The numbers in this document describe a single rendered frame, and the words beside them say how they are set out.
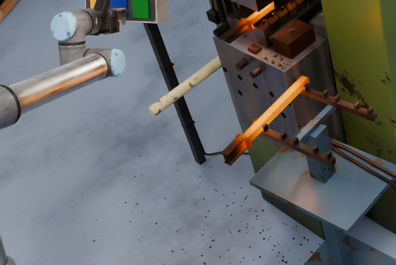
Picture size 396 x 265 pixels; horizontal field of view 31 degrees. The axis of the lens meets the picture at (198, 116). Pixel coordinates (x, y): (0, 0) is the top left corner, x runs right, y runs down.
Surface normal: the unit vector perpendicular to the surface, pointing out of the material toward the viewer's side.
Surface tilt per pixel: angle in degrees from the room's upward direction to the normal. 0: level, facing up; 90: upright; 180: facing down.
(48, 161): 0
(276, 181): 0
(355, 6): 90
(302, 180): 0
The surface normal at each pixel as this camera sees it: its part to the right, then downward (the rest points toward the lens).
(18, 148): -0.26, -0.72
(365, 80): -0.74, 0.57
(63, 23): -0.49, 0.14
